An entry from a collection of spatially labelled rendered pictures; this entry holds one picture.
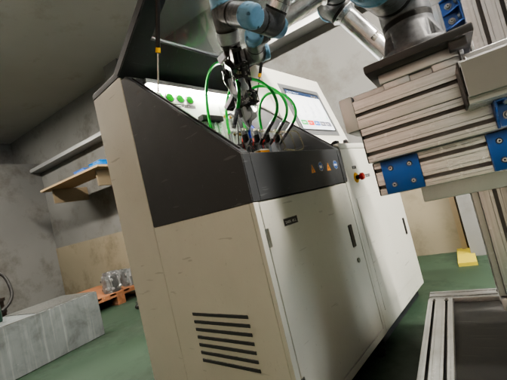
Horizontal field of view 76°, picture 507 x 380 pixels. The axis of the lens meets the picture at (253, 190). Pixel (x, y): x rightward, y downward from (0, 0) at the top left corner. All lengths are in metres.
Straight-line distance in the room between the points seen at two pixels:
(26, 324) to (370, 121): 2.76
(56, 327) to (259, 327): 2.26
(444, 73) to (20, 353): 2.98
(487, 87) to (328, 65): 2.86
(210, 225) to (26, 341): 2.15
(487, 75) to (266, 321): 0.85
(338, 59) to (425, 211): 1.65
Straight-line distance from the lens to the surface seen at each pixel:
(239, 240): 1.08
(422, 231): 3.30
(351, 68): 3.46
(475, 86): 0.75
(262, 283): 1.06
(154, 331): 1.67
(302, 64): 3.65
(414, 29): 0.92
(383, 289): 1.75
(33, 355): 3.11
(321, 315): 1.25
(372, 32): 1.59
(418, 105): 0.87
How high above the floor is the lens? 0.77
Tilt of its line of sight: 3 degrees up
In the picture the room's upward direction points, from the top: 14 degrees counter-clockwise
